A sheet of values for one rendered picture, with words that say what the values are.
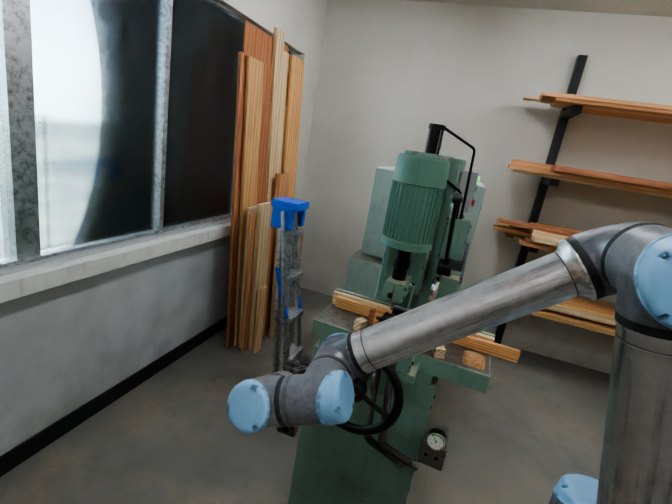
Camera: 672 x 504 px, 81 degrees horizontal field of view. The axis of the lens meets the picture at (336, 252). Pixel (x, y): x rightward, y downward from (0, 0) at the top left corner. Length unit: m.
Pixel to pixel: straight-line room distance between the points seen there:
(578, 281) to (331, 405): 0.46
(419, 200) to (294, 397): 0.79
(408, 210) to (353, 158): 2.50
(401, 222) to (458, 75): 2.51
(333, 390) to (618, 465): 0.44
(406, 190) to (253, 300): 1.73
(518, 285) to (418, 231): 0.62
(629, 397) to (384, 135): 3.23
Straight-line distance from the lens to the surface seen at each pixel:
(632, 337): 0.69
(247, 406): 0.76
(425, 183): 1.29
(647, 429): 0.74
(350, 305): 1.51
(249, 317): 2.86
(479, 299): 0.76
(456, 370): 1.35
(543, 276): 0.76
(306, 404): 0.72
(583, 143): 3.72
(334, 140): 3.83
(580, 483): 1.11
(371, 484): 1.67
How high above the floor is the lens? 1.51
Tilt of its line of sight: 15 degrees down
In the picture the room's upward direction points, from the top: 9 degrees clockwise
